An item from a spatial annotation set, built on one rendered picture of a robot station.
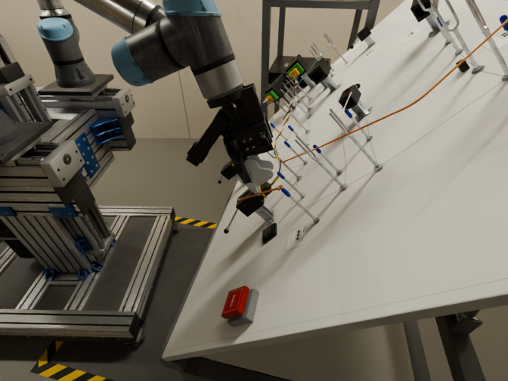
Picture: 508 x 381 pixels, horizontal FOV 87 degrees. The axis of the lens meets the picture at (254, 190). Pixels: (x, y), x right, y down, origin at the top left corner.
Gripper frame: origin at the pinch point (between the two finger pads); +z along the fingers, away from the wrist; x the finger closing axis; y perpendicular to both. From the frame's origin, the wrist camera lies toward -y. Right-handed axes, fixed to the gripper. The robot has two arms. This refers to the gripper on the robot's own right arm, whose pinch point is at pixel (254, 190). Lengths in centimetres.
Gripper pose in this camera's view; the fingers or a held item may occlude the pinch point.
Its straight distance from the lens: 55.7
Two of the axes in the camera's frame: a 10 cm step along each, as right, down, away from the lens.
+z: 3.5, 8.2, 4.6
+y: 9.4, -2.7, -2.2
